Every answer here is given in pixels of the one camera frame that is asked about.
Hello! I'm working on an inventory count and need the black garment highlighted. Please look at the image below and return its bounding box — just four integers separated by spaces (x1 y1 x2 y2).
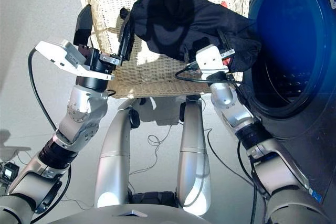
119 0 263 74

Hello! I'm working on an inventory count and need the pale woven laundry basket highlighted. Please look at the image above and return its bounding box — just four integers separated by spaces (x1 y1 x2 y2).
79 0 250 100

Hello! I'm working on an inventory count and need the grey washing machine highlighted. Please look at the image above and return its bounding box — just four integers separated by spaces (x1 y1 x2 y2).
237 0 336 224

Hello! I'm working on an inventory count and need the small black screen device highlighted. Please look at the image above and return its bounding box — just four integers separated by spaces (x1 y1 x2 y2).
1 162 18 180

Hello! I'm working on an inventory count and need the black robot pelvis block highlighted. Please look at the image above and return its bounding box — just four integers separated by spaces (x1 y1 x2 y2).
128 191 179 206

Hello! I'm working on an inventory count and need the grey robot torso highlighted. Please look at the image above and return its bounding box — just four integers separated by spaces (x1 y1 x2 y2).
49 204 211 224

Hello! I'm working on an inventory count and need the blue and white sticker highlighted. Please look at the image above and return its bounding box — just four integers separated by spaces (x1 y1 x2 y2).
308 188 323 204

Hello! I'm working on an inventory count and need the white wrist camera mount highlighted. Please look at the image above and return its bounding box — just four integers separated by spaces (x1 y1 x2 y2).
35 39 116 81
195 45 229 75

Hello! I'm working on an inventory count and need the thin looped floor cable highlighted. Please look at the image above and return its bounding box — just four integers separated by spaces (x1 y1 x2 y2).
128 124 174 176
62 196 95 210

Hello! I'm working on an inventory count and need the thick black floor cable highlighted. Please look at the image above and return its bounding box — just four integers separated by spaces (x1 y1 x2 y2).
207 128 255 183

